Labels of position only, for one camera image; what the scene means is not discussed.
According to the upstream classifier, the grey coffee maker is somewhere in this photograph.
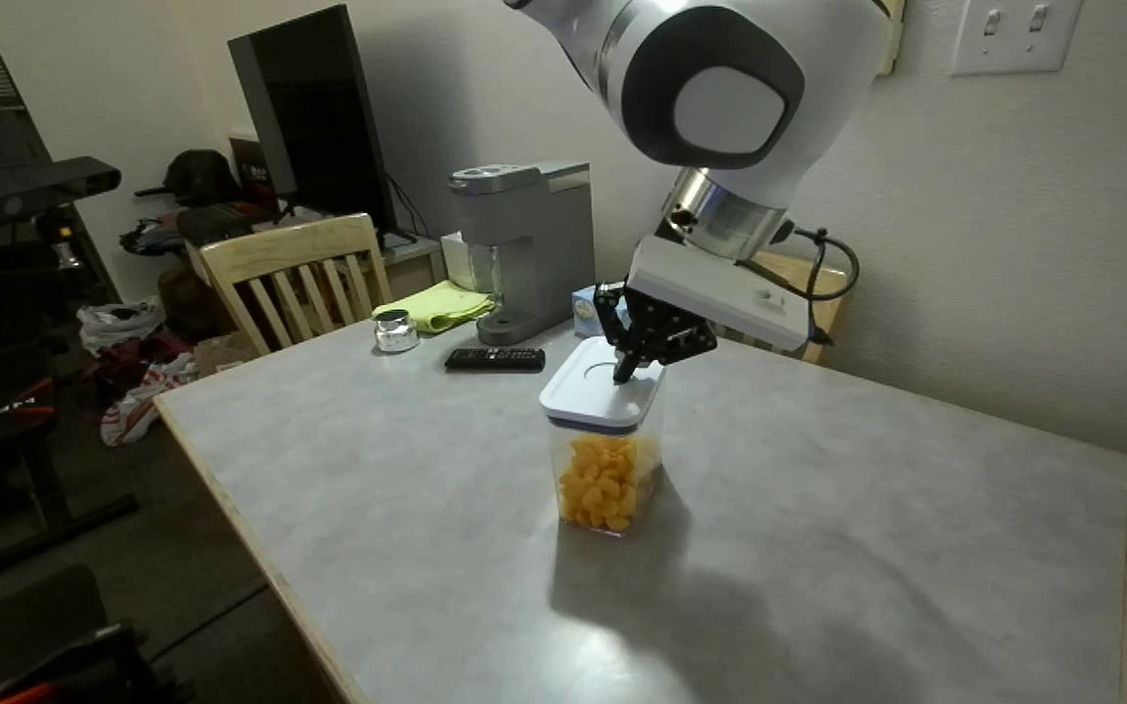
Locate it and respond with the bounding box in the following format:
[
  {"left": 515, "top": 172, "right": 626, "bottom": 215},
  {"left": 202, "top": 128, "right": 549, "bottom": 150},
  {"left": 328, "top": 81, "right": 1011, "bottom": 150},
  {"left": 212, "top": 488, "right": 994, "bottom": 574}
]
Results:
[{"left": 444, "top": 158, "right": 597, "bottom": 351}]

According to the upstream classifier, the black stand frame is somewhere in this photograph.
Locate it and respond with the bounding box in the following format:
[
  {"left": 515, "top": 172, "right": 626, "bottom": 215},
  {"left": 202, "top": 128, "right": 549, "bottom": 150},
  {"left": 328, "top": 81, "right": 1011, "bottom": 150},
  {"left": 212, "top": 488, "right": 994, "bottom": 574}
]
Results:
[{"left": 0, "top": 376, "right": 139, "bottom": 580}]

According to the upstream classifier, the lime green cloth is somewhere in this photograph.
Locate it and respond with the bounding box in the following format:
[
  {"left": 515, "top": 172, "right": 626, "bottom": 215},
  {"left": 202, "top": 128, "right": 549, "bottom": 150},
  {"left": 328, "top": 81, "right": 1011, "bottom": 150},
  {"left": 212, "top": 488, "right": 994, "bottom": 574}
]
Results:
[{"left": 373, "top": 279, "right": 495, "bottom": 340}]

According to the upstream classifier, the black flat screen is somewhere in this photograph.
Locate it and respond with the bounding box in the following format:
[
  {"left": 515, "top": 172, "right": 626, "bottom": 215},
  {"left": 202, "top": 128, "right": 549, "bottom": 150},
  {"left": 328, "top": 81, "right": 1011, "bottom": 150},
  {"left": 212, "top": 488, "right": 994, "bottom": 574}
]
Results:
[{"left": 223, "top": 0, "right": 400, "bottom": 239}]

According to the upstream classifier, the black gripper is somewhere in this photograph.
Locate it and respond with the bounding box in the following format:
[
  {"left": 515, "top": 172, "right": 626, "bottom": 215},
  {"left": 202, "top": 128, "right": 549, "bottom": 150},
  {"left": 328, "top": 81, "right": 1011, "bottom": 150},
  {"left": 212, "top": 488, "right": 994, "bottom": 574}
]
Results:
[{"left": 589, "top": 279, "right": 721, "bottom": 387}]

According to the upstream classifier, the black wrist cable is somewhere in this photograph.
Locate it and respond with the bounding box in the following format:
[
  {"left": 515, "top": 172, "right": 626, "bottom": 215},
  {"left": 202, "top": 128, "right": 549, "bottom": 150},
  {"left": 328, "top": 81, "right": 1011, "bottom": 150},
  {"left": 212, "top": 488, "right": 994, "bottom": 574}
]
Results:
[{"left": 743, "top": 222, "right": 863, "bottom": 304}]

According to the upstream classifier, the clear plastic water tank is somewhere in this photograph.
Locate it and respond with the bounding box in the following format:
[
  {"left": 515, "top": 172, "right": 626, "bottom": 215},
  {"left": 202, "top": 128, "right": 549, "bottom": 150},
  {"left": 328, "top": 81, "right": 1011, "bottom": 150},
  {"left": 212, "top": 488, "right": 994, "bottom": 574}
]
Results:
[{"left": 438, "top": 227, "right": 480, "bottom": 295}]

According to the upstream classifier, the black remote control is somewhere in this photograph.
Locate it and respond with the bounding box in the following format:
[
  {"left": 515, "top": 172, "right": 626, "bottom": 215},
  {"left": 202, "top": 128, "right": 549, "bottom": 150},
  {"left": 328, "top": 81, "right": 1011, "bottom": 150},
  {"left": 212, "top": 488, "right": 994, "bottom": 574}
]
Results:
[{"left": 442, "top": 340, "right": 549, "bottom": 376}]

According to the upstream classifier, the white light switch plate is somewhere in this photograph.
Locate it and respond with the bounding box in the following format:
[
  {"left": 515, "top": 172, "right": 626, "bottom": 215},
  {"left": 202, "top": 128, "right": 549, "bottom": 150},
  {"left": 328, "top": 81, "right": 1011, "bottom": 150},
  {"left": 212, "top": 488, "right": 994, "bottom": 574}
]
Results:
[{"left": 947, "top": 0, "right": 1089, "bottom": 81}]

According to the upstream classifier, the light wooden chair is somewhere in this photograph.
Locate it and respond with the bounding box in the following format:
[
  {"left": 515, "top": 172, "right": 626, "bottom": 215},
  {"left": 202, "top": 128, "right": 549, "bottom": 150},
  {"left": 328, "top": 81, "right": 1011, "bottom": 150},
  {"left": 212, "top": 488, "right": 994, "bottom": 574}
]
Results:
[
  {"left": 743, "top": 248, "right": 853, "bottom": 369},
  {"left": 194, "top": 209, "right": 396, "bottom": 360}
]

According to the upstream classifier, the pile of clothes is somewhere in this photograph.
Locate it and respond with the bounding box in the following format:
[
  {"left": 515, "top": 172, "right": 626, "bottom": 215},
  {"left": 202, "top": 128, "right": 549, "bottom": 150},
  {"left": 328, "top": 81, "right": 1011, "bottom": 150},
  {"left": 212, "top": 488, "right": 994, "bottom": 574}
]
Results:
[{"left": 90, "top": 329, "right": 262, "bottom": 450}]

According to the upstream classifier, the blue white cardboard box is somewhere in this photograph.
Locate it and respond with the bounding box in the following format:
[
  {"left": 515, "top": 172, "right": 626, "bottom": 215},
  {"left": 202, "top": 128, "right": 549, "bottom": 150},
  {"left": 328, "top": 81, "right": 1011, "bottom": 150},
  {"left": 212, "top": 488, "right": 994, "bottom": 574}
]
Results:
[{"left": 571, "top": 283, "right": 615, "bottom": 344}]

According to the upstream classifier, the black red bag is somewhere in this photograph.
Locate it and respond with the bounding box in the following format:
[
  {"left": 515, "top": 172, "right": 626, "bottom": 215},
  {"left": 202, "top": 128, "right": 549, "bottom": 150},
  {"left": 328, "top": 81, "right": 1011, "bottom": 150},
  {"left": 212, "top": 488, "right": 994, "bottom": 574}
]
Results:
[{"left": 0, "top": 621, "right": 176, "bottom": 704}]

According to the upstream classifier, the black bar camera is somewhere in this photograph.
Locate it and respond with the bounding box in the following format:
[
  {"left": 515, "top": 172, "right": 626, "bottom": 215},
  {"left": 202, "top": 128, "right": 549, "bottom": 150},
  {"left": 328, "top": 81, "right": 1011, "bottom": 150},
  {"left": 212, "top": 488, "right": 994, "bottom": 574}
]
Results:
[{"left": 0, "top": 154, "right": 125, "bottom": 218}]

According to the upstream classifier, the white container lid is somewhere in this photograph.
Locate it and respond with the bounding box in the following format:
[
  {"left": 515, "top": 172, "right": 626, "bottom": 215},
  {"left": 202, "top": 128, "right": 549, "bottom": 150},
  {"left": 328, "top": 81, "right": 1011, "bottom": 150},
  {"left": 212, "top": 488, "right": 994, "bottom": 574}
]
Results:
[{"left": 534, "top": 334, "right": 670, "bottom": 434}]

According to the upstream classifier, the clear plastic container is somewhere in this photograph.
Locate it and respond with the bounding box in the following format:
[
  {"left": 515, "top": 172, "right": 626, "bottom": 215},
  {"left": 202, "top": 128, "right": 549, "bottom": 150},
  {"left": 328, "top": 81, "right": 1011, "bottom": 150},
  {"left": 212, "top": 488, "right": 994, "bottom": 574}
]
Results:
[{"left": 542, "top": 417, "right": 665, "bottom": 540}]

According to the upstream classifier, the black cap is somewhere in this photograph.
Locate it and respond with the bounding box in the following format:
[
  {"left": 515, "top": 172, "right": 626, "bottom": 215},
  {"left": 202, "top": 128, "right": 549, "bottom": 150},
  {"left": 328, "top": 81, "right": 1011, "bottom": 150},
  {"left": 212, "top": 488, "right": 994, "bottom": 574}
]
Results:
[{"left": 160, "top": 143, "right": 241, "bottom": 210}]

